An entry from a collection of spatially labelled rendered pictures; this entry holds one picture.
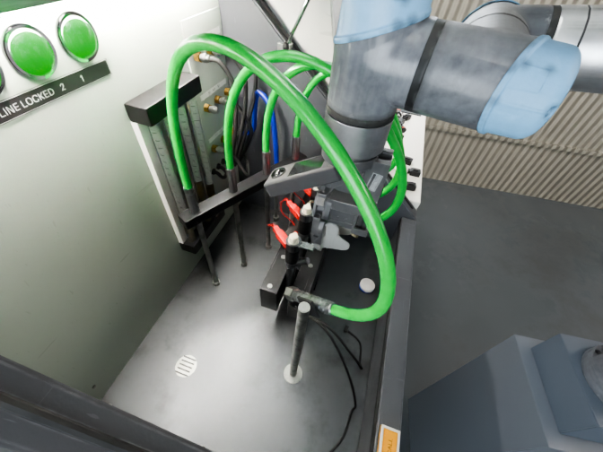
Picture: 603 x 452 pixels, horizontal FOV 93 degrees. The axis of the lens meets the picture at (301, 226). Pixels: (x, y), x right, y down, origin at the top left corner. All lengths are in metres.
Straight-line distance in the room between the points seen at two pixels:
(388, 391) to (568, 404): 0.42
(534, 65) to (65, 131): 0.49
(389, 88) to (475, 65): 0.06
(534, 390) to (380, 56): 0.81
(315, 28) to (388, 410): 0.73
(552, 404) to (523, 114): 0.74
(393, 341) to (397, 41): 0.51
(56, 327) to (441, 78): 0.58
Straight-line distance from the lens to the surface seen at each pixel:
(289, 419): 0.68
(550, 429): 0.91
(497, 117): 0.29
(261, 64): 0.26
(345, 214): 0.40
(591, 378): 0.87
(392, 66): 0.28
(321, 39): 0.70
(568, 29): 0.42
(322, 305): 0.39
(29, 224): 0.48
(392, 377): 0.60
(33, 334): 0.56
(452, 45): 0.29
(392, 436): 0.57
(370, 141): 0.32
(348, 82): 0.30
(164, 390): 0.72
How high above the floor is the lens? 1.50
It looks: 48 degrees down
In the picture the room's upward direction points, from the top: 6 degrees clockwise
